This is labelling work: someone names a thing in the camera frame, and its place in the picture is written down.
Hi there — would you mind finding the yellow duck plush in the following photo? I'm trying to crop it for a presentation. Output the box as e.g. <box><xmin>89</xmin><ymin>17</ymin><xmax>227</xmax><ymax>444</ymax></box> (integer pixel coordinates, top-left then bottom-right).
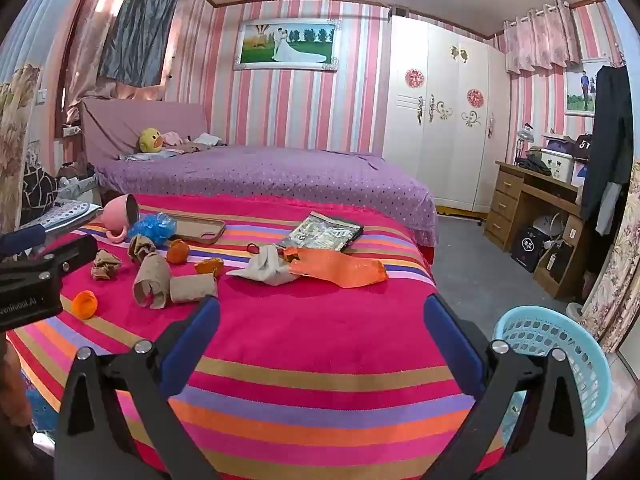
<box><xmin>138</xmin><ymin>127</ymin><xmax>163</xmax><ymax>154</ymax></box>

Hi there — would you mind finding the desk lamp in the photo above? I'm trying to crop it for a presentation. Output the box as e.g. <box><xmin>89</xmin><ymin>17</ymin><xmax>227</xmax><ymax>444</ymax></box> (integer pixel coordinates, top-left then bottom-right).
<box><xmin>514</xmin><ymin>124</ymin><xmax>533</xmax><ymax>163</ymax></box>

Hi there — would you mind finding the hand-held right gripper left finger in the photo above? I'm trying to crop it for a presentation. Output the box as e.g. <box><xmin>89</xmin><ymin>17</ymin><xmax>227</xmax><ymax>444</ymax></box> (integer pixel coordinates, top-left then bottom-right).
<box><xmin>54</xmin><ymin>296</ymin><xmax>223</xmax><ymax>480</ymax></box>

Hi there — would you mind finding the purple dotted bedspread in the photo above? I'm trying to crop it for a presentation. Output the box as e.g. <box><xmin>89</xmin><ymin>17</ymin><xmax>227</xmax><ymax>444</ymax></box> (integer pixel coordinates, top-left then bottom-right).
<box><xmin>92</xmin><ymin>146</ymin><xmax>440</xmax><ymax>248</ymax></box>

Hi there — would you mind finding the white storage box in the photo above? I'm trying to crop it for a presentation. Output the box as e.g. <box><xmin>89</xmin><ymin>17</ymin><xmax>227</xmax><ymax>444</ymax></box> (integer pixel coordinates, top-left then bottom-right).
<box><xmin>540</xmin><ymin>147</ymin><xmax>576</xmax><ymax>183</ymax></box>

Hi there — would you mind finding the light blue plastic basket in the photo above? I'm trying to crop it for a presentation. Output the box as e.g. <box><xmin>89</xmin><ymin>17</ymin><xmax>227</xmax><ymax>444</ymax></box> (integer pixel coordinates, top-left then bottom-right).
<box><xmin>492</xmin><ymin>305</ymin><xmax>612</xmax><ymax>461</ymax></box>

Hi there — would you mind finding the brown paper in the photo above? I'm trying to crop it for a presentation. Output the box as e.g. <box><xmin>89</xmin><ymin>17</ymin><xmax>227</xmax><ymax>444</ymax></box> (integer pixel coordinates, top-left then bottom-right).
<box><xmin>128</xmin><ymin>235</ymin><xmax>157</xmax><ymax>263</ymax></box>
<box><xmin>91</xmin><ymin>249</ymin><xmax>122</xmax><ymax>281</ymax></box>

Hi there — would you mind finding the dark patterned bag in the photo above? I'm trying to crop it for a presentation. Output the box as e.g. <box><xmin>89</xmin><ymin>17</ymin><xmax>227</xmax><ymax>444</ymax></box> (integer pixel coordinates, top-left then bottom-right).
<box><xmin>20</xmin><ymin>165</ymin><xmax>60</xmax><ymax>211</ymax></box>

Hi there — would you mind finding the pink mug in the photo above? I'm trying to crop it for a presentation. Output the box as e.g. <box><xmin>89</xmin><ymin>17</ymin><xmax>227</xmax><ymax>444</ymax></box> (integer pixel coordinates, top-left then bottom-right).
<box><xmin>100</xmin><ymin>194</ymin><xmax>141</xmax><ymax>243</ymax></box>

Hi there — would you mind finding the small framed photo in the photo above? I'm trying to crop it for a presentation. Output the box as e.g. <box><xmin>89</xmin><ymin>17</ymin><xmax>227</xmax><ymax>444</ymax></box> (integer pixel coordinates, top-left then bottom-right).
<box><xmin>565</xmin><ymin>57</ymin><xmax>611</xmax><ymax>117</ymax></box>

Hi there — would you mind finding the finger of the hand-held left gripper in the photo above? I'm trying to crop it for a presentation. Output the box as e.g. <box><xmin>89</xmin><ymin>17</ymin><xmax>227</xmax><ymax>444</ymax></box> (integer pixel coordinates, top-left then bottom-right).
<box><xmin>29</xmin><ymin>234</ymin><xmax>99</xmax><ymax>286</ymax></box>
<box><xmin>0</xmin><ymin>224</ymin><xmax>47</xmax><ymax>260</ymax></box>

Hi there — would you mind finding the large framed wedding picture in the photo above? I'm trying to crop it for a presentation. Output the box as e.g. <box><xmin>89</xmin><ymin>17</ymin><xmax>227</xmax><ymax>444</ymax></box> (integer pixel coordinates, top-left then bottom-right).
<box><xmin>233</xmin><ymin>18</ymin><xmax>343</xmax><ymax>72</ymax></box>

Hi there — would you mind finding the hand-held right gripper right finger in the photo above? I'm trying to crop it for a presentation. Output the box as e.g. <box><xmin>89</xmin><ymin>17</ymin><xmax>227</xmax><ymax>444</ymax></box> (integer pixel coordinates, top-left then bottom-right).
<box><xmin>422</xmin><ymin>292</ymin><xmax>588</xmax><ymax>480</ymax></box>

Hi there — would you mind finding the polka dot cushion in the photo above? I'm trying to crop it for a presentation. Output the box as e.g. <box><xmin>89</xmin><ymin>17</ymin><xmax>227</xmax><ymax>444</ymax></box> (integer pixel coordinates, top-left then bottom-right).
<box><xmin>27</xmin><ymin>201</ymin><xmax>103</xmax><ymax>233</ymax></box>

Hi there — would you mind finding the pink covered headboard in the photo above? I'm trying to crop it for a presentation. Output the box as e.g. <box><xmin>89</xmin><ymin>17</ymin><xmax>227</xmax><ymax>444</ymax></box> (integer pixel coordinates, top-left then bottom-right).
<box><xmin>79</xmin><ymin>97</ymin><xmax>210</xmax><ymax>166</ymax></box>

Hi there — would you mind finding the grey hanging clothing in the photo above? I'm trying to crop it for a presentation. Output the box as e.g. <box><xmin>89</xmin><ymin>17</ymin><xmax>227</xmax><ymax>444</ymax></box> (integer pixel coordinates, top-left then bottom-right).
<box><xmin>595</xmin><ymin>182</ymin><xmax>623</xmax><ymax>236</ymax></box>

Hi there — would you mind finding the floral curtain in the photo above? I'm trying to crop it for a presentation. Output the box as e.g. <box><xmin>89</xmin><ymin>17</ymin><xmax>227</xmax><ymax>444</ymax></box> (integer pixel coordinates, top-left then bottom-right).
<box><xmin>580</xmin><ymin>160</ymin><xmax>640</xmax><ymax>353</ymax></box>
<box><xmin>0</xmin><ymin>62</ymin><xmax>42</xmax><ymax>236</ymax></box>

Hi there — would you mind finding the orange plastic bag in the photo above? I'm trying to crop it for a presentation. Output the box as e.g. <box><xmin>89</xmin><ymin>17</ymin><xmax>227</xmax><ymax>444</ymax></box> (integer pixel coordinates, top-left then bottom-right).
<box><xmin>285</xmin><ymin>247</ymin><xmax>388</xmax><ymax>288</ymax></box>

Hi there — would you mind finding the blue plastic bag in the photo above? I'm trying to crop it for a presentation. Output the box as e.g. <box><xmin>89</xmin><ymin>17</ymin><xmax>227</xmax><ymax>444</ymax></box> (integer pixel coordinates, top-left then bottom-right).
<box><xmin>129</xmin><ymin>212</ymin><xmax>178</xmax><ymax>246</ymax></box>

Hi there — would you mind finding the red striped blanket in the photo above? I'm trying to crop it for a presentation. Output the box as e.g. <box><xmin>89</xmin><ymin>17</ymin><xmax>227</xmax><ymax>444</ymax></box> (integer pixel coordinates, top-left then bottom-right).
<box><xmin>5</xmin><ymin>192</ymin><xmax>506</xmax><ymax>480</ymax></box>

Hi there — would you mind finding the pink floral valance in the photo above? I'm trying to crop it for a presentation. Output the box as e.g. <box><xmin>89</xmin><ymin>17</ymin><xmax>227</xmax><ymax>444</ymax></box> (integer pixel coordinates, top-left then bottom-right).
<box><xmin>502</xmin><ymin>0</ymin><xmax>586</xmax><ymax>75</ymax></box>

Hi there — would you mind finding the beige cloth pouch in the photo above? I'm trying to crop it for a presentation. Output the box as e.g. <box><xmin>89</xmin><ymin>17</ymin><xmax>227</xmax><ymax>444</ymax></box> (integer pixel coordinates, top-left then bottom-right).
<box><xmin>227</xmin><ymin>245</ymin><xmax>301</xmax><ymax>286</ymax></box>

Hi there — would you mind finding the person's left hand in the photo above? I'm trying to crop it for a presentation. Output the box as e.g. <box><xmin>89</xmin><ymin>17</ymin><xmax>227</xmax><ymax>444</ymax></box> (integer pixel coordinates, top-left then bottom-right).
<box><xmin>0</xmin><ymin>342</ymin><xmax>32</xmax><ymax>428</ymax></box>

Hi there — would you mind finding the black hanging clothing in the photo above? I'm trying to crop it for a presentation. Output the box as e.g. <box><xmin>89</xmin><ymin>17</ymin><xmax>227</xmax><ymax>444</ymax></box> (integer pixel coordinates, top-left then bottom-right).
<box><xmin>580</xmin><ymin>65</ymin><xmax>635</xmax><ymax>266</ymax></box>

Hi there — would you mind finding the white wardrobe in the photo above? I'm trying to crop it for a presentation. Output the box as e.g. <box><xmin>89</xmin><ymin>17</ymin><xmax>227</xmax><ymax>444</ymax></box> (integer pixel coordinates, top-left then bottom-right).
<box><xmin>382</xmin><ymin>15</ymin><xmax>512</xmax><ymax>213</ymax></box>

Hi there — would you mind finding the wooden desk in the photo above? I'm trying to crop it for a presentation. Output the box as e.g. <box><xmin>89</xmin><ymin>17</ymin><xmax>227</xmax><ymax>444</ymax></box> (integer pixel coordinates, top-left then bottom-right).
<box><xmin>484</xmin><ymin>160</ymin><xmax>591</xmax><ymax>298</ymax></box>

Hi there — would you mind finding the small cardboard box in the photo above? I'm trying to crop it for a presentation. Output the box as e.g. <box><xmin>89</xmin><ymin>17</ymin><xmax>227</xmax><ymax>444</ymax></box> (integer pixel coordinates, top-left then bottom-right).
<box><xmin>562</xmin><ymin>215</ymin><xmax>585</xmax><ymax>246</ymax></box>

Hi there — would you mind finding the black wallet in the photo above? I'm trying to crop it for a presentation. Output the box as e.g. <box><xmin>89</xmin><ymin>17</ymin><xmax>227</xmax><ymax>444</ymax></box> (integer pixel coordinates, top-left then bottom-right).
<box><xmin>310</xmin><ymin>212</ymin><xmax>364</xmax><ymax>253</ymax></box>

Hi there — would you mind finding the black clothing pile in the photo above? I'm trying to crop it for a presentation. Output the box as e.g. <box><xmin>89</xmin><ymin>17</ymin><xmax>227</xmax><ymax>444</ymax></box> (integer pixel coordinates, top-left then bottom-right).
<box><xmin>515</xmin><ymin>155</ymin><xmax>551</xmax><ymax>177</ymax></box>

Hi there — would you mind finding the silver snack packet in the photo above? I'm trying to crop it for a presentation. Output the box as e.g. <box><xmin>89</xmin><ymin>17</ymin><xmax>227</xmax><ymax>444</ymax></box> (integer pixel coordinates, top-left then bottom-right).
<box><xmin>277</xmin><ymin>212</ymin><xmax>362</xmax><ymax>253</ymax></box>

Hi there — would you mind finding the brown phone case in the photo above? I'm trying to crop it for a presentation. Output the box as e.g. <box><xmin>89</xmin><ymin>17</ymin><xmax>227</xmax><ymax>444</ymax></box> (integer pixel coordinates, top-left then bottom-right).
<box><xmin>167</xmin><ymin>211</ymin><xmax>227</xmax><ymax>246</ymax></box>

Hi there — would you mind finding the grey curtain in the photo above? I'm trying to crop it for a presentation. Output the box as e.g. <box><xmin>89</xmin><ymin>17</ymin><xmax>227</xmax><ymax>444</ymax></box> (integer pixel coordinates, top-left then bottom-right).
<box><xmin>97</xmin><ymin>0</ymin><xmax>182</xmax><ymax>88</ymax></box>

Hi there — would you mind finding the cardboard tube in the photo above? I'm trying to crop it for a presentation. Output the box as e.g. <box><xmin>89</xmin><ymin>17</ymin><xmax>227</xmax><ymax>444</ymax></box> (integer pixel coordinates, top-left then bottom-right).
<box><xmin>132</xmin><ymin>253</ymin><xmax>172</xmax><ymax>309</ymax></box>
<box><xmin>170</xmin><ymin>275</ymin><xmax>219</xmax><ymax>304</ymax></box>

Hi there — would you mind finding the grey cloth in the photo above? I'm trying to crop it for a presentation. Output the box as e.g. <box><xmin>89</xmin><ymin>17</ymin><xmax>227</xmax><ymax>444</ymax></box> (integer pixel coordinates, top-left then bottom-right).
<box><xmin>57</xmin><ymin>175</ymin><xmax>98</xmax><ymax>201</ymax></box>

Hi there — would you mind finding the shiny pink curtain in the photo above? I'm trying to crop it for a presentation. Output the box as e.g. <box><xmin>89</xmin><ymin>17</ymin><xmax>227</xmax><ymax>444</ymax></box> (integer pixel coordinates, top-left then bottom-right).
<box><xmin>62</xmin><ymin>0</ymin><xmax>166</xmax><ymax>123</ymax></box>

